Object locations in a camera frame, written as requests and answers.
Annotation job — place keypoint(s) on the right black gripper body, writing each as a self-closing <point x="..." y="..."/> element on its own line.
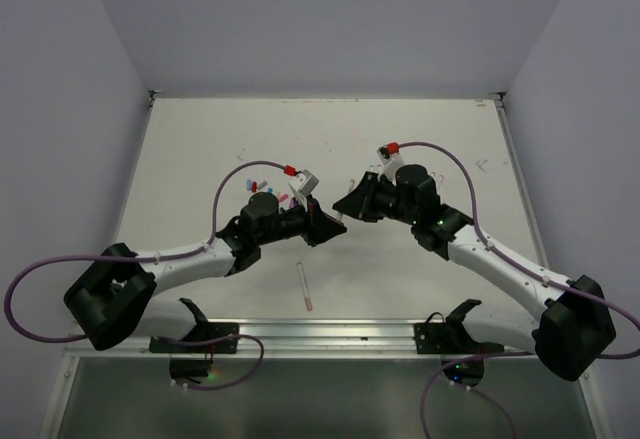
<point x="386" y="201"/>

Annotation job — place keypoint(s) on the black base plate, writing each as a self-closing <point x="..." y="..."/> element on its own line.
<point x="447" y="336"/>
<point x="199" y="333"/>

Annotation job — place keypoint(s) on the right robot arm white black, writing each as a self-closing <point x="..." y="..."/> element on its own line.
<point x="562" y="322"/>

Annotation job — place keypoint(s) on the aluminium mounting rail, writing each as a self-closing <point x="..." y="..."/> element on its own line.
<point x="366" y="339"/>

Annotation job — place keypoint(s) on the peach cap pen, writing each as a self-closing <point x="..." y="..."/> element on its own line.
<point x="304" y="286"/>

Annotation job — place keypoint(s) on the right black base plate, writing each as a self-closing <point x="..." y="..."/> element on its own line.
<point x="447" y="336"/>

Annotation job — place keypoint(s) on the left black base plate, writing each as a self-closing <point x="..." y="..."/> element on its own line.
<point x="199" y="333"/>

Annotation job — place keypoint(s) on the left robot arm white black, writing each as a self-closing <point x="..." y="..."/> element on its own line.
<point x="115" y="298"/>

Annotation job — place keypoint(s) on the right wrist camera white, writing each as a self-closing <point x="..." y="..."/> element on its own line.
<point x="390" y="160"/>

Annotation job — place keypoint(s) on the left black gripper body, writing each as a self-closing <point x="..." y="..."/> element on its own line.
<point x="305" y="221"/>

